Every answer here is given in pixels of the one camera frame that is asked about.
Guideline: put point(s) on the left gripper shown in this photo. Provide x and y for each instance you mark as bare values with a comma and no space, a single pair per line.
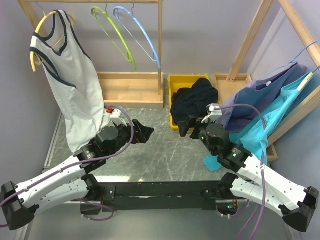
140,136

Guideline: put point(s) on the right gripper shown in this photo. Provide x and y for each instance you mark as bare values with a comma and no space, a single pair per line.
191,122

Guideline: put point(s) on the navy tank top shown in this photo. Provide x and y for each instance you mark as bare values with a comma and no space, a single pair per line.
193,101

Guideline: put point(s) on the green hanger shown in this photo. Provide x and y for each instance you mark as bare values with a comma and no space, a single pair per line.
97,11

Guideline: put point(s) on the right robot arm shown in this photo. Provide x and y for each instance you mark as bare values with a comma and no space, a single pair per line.
250,180

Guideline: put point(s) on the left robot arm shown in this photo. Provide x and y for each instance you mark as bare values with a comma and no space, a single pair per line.
70,180

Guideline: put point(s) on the white tank top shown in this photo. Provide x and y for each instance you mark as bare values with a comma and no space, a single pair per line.
73,80

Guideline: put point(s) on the left wooden rack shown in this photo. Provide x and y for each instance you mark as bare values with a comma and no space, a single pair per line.
134,89

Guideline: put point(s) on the wooden rack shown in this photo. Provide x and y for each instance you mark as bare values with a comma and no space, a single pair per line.
275,120
134,89

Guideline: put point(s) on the yellow plastic bin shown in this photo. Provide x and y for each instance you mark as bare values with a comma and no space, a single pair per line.
179,81

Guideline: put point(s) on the purple garment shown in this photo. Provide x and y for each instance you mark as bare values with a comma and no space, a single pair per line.
259,94

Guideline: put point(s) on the right wooden rack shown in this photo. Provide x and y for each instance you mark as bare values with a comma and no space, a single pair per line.
275,120

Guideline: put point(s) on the black base bar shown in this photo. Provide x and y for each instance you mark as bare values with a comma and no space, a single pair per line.
160,195

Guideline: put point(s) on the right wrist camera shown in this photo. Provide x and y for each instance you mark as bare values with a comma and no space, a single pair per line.
213,113

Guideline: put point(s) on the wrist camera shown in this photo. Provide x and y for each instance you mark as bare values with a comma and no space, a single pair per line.
213,113
114,113

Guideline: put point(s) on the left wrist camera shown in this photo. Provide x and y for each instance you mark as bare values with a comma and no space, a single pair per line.
114,113

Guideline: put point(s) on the light blue wire hanger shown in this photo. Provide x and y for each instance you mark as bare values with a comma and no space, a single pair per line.
293,61

